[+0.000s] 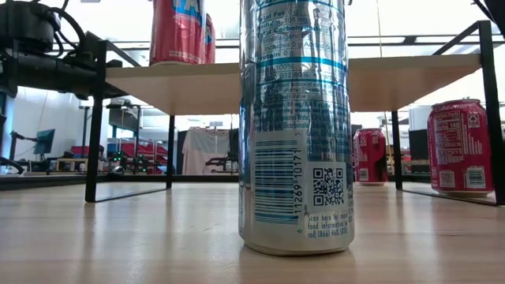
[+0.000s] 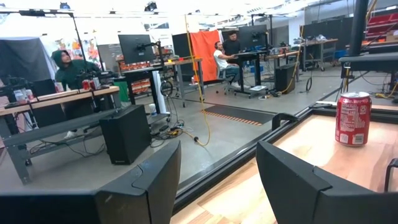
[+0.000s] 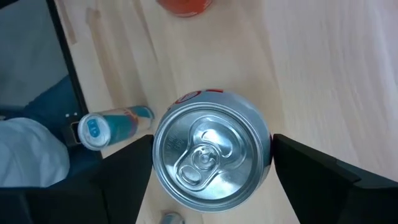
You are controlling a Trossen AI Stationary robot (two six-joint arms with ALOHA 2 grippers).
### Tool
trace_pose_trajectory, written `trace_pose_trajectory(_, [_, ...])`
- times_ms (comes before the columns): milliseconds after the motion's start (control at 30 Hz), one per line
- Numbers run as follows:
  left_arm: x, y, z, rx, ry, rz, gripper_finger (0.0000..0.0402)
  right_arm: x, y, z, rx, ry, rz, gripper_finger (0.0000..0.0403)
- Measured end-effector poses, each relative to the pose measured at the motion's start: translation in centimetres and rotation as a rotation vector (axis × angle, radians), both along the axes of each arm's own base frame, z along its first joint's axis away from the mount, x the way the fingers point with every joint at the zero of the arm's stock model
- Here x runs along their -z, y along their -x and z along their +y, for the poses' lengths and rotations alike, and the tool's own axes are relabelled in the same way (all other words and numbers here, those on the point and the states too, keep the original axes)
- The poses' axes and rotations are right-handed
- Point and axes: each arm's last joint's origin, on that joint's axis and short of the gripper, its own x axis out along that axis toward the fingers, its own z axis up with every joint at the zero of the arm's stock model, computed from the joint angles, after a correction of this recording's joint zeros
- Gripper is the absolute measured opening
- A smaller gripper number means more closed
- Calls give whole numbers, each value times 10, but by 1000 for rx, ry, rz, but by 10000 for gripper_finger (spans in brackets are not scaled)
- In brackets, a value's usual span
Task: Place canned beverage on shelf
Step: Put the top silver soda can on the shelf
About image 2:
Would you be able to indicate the black computer monitor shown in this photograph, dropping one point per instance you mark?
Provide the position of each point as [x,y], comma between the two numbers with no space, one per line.
[135,48]
[252,37]

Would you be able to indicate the black standing desk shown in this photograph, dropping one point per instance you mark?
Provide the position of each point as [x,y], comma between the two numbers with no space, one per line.
[248,54]
[140,71]

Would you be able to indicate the grey side desk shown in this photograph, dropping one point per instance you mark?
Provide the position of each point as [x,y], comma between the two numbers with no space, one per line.
[367,60]

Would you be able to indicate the wood-top table grey legs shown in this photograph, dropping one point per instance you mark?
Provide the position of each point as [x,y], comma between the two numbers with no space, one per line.
[186,61]

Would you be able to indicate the red storage bin rack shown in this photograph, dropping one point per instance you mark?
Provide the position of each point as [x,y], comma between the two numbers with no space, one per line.
[381,20]

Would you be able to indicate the person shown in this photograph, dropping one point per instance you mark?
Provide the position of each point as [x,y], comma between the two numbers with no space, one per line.
[71,73]
[221,59]
[231,46]

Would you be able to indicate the wooden workbench grey steel frame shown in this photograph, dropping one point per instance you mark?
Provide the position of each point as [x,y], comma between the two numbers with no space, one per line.
[105,91]

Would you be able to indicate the white plastic container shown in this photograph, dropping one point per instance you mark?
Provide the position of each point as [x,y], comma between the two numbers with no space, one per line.
[152,109]

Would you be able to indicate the black vertical post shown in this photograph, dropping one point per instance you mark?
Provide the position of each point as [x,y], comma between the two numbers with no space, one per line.
[358,28]

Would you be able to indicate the black overhead light boom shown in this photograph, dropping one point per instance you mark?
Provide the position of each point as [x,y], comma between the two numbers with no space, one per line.
[31,13]

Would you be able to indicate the orange-red fabric backdrop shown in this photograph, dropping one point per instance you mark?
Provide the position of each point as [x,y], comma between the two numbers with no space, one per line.
[203,53]

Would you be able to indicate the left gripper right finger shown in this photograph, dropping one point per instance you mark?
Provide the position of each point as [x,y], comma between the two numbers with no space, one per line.
[304,202]

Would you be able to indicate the grey fabric backdrop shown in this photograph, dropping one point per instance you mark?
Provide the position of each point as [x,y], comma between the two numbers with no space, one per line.
[21,59]

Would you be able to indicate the black floor mat orange edge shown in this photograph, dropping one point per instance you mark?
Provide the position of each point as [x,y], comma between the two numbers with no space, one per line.
[239,114]

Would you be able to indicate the black computer tower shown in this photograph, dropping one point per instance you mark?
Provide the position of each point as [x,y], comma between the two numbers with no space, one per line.
[124,133]
[284,79]

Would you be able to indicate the red cola can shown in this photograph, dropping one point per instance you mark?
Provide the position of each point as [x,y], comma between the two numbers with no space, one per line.
[353,119]

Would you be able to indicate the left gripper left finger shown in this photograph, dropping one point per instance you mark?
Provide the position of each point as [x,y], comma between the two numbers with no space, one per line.
[140,202]

